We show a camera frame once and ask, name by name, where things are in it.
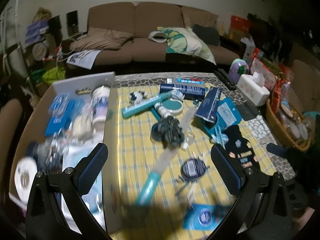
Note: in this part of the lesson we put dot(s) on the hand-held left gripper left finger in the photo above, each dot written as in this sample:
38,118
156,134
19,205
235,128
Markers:
92,170

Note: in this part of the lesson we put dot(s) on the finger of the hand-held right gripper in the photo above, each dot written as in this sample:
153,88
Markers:
277,150

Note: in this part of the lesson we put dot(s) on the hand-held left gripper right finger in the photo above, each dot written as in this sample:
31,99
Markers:
225,172

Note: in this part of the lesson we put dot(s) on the cardboard box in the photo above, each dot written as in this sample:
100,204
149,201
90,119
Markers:
110,155

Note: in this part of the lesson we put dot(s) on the black printed sock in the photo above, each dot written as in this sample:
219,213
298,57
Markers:
242,142

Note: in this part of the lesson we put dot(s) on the blue packet with round window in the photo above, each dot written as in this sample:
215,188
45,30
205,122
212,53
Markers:
203,216

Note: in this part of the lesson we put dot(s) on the teal packaged toothbrush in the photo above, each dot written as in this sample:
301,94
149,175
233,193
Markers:
152,182

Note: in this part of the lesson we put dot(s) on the dark knitted cloth bundle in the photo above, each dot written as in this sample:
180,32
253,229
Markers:
170,130

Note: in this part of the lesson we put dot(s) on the person's right forearm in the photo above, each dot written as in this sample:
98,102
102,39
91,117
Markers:
308,222

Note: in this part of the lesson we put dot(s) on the wicker basket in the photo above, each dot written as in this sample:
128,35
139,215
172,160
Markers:
277,127

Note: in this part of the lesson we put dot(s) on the round dark tin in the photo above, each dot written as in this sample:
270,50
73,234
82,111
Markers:
193,168

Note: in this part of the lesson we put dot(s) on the light blue toothbrush pack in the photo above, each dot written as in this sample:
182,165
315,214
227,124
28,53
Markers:
217,133

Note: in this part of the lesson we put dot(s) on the black flat case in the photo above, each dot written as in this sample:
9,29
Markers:
250,111

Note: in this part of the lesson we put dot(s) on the small white plastic piece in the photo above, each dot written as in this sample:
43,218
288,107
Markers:
186,143

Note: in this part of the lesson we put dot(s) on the yellow plaid tablecloth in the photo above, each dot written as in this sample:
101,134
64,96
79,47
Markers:
135,135

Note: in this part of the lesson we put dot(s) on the red foil packets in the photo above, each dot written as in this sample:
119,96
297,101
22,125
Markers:
280,92

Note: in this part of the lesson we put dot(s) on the teal blister card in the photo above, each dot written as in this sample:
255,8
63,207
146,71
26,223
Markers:
228,113

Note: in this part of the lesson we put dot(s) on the stack of blue packets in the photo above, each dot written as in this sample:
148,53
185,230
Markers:
60,115

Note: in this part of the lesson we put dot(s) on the white tissue box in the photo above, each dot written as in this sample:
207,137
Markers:
252,90

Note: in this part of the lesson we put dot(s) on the white paper cup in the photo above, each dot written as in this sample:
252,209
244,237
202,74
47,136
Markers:
100,105

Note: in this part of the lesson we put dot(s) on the white tape roll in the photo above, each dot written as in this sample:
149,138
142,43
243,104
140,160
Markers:
25,165

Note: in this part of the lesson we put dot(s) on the open dark blue carton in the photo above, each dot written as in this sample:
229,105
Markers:
207,105

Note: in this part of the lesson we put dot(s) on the pink patterned package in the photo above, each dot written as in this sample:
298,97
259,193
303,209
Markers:
265,72

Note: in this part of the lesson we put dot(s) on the beige armchair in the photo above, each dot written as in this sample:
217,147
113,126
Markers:
305,75

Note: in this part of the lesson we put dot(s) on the long teal tube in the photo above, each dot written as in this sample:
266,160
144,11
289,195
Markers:
142,107

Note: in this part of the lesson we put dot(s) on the round teal compact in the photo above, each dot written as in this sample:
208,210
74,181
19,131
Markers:
172,106

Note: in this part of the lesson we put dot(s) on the black white cow figurine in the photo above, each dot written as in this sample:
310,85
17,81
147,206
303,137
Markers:
136,97

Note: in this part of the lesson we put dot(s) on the black remote control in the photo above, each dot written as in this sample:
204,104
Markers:
225,78

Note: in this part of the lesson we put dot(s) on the small white bottle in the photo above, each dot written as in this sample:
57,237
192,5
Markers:
161,108

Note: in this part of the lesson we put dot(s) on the white blue figurine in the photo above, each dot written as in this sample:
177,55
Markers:
177,95

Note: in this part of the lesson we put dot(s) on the purple plush toy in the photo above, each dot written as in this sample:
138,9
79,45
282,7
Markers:
236,68

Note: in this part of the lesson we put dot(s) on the long dark blue box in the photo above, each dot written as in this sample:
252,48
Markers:
182,91

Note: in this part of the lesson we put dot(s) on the brown chair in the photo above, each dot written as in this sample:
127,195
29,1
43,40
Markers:
10,120

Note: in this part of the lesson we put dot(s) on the white blue toothpaste box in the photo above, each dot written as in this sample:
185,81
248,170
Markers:
187,80

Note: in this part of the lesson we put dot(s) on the green bag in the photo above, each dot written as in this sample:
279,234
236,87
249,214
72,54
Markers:
53,75

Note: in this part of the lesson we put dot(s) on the printed papers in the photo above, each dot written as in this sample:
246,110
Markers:
82,58

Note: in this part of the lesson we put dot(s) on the round clear lid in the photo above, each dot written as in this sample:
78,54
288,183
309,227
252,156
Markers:
40,50

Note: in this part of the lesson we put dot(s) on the red box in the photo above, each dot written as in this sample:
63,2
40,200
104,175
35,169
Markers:
240,25

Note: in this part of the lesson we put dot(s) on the brown blanket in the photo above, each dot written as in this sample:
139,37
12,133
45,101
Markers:
105,38

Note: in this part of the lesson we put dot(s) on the dark cushion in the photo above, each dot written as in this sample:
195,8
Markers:
207,35

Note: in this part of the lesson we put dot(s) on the floral pillow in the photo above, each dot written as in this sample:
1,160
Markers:
185,42

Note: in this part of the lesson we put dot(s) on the purple box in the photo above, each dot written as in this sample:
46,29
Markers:
36,31

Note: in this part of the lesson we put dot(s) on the black speaker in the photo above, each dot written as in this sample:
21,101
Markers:
55,24

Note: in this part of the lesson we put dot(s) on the brown sofa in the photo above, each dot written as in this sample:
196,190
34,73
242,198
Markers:
155,17

